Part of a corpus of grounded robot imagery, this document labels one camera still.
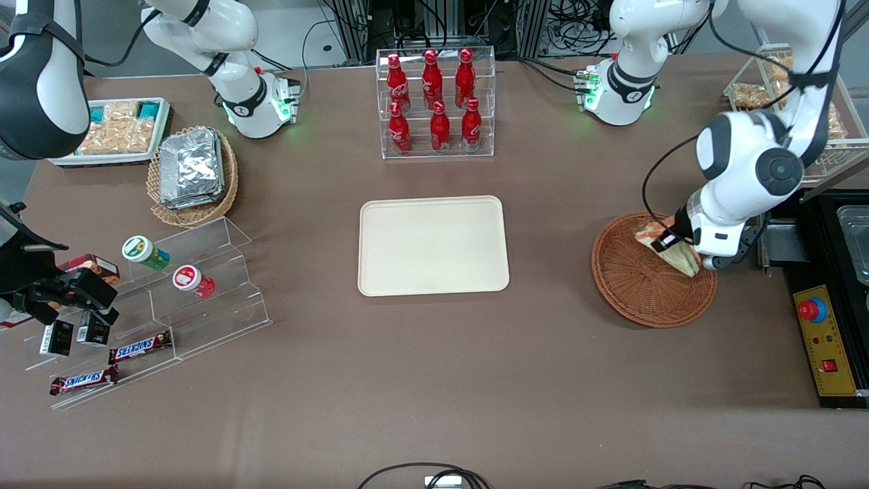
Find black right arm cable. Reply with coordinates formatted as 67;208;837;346
80;8;165;69

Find grey metal plate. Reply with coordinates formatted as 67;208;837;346
758;212;810;274

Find black yellow control box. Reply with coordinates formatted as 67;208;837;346
757;189;869;409

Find clear cracker bag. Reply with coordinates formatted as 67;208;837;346
102;102;141;127
77;120;155;156

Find triangular sandwich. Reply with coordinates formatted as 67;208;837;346
634;215;701;278

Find cream wire rack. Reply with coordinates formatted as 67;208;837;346
723;42;869;183

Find steel pan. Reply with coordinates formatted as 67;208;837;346
836;206;869;286

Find thin black cable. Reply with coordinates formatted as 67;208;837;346
596;474;828;489

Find tangled black cables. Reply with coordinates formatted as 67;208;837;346
543;0;615;56

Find clear acrylic bottle rack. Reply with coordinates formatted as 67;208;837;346
377;46;496;160

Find beige rectangular tray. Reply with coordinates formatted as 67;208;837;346
358;196;510;297

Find round brown wicker basket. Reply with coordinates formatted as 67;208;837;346
591;211;718;329

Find red cola bottle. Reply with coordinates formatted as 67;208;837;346
462;98;483;151
422;49;443;109
388;102;413;156
387;54;411;113
430;101;451;153
455;48;476;108

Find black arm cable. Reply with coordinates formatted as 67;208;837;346
641;0;849;240
80;8;165;69

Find red-lid snack cup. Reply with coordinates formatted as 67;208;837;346
172;265;217;299

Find Snickers chocolate bar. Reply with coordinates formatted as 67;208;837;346
49;365;120;396
109;331;172;365

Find aluminium frame post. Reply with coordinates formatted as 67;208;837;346
338;0;371;63
516;0;552;59

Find looped black cable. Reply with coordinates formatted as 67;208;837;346
357;463;491;489

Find light tan wicker basket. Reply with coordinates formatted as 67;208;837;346
147;126;240;228

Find white snack tray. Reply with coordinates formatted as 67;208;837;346
49;97;172;168

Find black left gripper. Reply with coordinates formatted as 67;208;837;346
653;201;700;254

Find green-lid snack cup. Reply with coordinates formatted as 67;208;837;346
122;236;171;272

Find yellow control panel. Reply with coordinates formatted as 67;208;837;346
793;284;859;398

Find small black box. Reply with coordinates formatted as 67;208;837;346
77;312;111;346
39;319;75;358

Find silver foil pack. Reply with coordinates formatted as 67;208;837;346
163;183;227;211
160;129;224;199

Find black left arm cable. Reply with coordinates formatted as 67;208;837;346
641;0;849;240

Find clear acrylic stepped shelf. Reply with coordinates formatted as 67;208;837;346
24;217;272;410

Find red-brown carton box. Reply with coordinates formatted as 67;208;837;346
58;254;121;287

